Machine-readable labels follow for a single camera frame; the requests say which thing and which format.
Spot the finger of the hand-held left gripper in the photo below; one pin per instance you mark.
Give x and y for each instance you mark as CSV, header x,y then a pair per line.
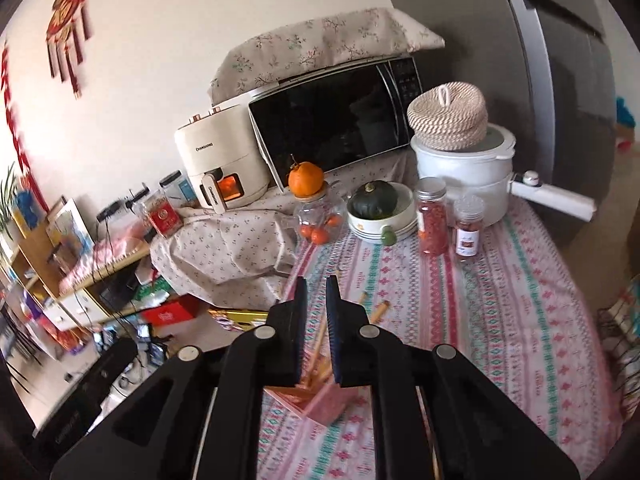
x,y
117,360

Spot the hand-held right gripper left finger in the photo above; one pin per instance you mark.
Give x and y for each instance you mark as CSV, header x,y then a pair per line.
x,y
300,330

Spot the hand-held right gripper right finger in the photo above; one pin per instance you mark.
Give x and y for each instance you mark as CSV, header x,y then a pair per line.
x,y
336,340

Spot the bunch of bamboo chopsticks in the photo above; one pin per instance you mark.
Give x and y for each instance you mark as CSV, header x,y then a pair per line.
x,y
320,345

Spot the pink perforated utensil holder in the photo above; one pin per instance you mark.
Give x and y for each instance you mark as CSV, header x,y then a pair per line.
x,y
320,405

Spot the gold foil package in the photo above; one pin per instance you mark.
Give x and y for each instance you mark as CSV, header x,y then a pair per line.
x,y
240,319

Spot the red cardboard box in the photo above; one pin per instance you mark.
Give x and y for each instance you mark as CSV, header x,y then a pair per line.
x,y
172,312

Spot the pink cloth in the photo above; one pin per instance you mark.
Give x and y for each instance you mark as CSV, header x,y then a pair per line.
x,y
107,265

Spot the small tangerine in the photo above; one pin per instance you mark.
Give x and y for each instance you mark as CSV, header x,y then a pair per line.
x,y
334,221
306,231
319,236

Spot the floral cover cloth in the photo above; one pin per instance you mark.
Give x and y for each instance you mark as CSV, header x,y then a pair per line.
x,y
225,255

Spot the white and green bowl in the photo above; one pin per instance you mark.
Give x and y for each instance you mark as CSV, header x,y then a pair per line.
x,y
375,230

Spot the glass jar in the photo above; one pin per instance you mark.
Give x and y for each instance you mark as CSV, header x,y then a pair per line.
x,y
312,212

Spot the wooden shelf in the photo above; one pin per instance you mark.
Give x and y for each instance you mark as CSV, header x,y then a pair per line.
x,y
35,270

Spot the green squash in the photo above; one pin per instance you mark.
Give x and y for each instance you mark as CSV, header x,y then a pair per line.
x,y
372,202

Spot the clear jar with red label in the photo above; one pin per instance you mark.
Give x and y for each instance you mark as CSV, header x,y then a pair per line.
x,y
162,217

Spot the large orange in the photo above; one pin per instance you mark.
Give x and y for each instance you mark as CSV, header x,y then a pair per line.
x,y
306,180

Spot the tall red spice jar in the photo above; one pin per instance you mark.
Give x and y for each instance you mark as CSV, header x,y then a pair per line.
x,y
431,220

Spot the patterned striped tablecloth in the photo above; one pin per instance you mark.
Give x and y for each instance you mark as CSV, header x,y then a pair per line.
x,y
500,310

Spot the short red spice jar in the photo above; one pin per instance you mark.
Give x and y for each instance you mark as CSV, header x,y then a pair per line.
x,y
468,232

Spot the clear jar with black lid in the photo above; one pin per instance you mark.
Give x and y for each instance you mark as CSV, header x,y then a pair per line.
x,y
177,187

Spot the cream air fryer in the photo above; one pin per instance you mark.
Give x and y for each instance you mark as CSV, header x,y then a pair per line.
x,y
220,150

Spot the white electric pot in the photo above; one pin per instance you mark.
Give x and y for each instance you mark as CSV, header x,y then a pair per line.
x,y
460,180

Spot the black microwave oven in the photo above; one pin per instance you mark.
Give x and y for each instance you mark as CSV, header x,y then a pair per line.
x,y
330,120

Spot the floral cloth on microwave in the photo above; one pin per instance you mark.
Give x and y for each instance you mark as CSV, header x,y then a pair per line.
x,y
325,45

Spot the dark grey refrigerator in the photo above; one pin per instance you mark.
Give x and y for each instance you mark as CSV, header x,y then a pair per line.
x,y
475,35

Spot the red wall banner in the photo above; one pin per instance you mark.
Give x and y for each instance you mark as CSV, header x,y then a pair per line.
x,y
17,130

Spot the red knot wall decoration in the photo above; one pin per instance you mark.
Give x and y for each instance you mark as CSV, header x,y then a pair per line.
x,y
67,25

